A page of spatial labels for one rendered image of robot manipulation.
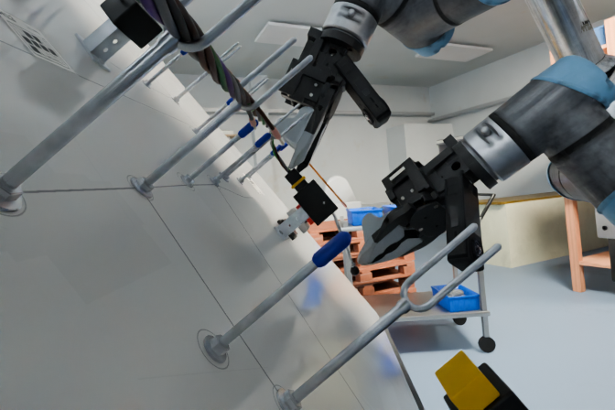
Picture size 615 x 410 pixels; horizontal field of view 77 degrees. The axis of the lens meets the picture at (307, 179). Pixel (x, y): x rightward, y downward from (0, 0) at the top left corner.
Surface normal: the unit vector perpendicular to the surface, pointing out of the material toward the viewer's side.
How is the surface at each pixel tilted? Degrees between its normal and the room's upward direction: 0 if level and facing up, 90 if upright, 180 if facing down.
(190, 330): 54
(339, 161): 90
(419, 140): 90
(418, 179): 63
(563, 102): 93
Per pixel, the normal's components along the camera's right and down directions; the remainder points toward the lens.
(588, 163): -0.68, 0.32
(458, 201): -0.69, -0.44
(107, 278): 0.76, -0.65
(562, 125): -0.55, 0.17
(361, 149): 0.42, -0.06
